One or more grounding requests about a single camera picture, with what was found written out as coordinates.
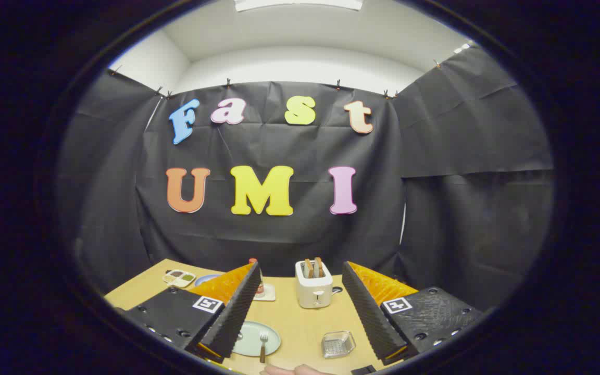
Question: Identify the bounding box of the white toaster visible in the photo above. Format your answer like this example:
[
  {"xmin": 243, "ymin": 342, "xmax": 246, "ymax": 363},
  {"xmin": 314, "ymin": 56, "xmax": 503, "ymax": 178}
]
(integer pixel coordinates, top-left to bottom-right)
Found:
[{"xmin": 295, "ymin": 259, "xmax": 334, "ymax": 309}]

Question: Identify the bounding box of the metal wire drainer basket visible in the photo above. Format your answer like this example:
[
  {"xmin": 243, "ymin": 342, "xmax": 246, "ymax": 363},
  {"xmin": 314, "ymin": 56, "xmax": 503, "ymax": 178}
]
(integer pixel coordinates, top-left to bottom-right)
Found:
[{"xmin": 321, "ymin": 331, "xmax": 356, "ymax": 359}]

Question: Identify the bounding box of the ceiling light panel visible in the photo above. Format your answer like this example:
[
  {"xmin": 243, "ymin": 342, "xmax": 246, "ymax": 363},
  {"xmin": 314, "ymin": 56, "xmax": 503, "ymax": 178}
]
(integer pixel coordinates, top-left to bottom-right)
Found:
[{"xmin": 234, "ymin": 0, "xmax": 364, "ymax": 13}]

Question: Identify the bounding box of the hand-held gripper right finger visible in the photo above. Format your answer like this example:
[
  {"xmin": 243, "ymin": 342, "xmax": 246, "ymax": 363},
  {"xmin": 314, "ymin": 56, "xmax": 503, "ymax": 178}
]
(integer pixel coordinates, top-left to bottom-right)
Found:
[{"xmin": 342, "ymin": 261, "xmax": 483, "ymax": 365}]

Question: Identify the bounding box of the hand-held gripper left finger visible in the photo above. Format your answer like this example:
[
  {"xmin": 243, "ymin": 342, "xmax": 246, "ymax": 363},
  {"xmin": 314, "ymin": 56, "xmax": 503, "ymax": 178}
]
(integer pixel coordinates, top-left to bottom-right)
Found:
[{"xmin": 123, "ymin": 261, "xmax": 262, "ymax": 364}]

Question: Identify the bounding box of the white divided sauce tray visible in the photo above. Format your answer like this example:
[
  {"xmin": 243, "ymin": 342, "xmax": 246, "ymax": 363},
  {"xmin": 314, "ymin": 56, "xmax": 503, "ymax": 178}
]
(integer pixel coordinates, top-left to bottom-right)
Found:
[{"xmin": 162, "ymin": 269, "xmax": 196, "ymax": 288}]

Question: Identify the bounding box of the clear water bottle red cap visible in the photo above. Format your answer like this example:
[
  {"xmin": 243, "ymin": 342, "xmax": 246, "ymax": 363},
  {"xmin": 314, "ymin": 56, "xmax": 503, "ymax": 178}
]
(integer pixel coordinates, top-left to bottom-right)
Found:
[{"xmin": 248, "ymin": 258, "xmax": 265, "ymax": 295}]

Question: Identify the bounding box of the pale green plate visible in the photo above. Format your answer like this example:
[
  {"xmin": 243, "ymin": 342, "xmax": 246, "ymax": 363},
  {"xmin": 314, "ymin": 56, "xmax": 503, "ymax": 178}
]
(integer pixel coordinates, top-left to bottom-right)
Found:
[{"xmin": 232, "ymin": 321, "xmax": 282, "ymax": 358}]

